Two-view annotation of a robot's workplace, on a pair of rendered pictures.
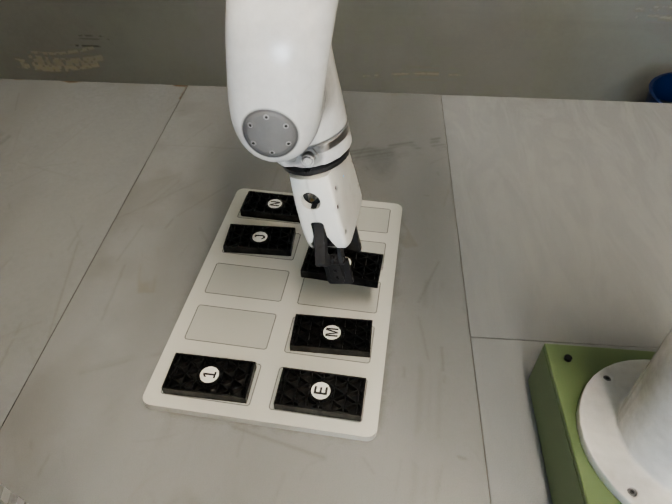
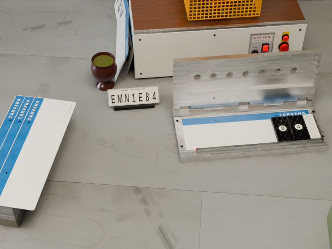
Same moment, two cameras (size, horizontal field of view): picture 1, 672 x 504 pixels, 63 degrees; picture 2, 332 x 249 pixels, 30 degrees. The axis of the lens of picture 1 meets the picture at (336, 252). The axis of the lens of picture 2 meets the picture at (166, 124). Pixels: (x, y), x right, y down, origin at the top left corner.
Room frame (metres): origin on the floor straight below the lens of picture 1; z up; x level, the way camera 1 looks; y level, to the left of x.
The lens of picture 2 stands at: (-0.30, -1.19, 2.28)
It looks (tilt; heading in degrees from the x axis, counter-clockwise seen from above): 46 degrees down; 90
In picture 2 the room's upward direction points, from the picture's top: 1 degrees clockwise
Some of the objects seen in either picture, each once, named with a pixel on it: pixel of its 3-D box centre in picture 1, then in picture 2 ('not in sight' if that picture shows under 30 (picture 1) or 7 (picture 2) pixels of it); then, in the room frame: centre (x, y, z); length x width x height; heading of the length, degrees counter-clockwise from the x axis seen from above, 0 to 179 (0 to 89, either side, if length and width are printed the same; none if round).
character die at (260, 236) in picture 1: (260, 239); not in sight; (0.59, 0.11, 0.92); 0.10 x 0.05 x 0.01; 85
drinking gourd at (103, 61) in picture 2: not in sight; (104, 72); (-0.50, 0.31, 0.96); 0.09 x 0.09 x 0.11
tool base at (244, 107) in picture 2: not in sight; (248, 127); (-0.05, 0.11, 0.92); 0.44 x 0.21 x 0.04; 7
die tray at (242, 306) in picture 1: (293, 289); not in sight; (0.50, 0.06, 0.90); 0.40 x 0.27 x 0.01; 171
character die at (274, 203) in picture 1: (275, 206); not in sight; (0.66, 0.10, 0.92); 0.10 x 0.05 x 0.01; 80
